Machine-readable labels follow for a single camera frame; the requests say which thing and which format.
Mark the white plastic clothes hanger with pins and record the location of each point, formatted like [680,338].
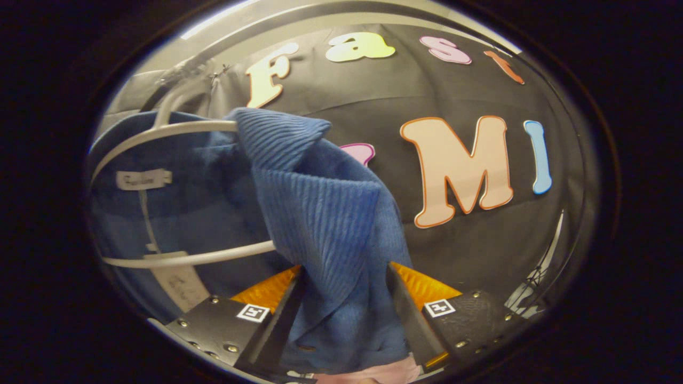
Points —
[187,127]

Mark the black clothes rack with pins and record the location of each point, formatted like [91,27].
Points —
[224,45]

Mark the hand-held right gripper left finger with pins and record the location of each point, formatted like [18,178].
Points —
[272,330]

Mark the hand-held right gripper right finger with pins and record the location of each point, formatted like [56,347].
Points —
[413,320]

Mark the pink laundry hamper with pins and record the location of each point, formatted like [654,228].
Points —
[384,372]

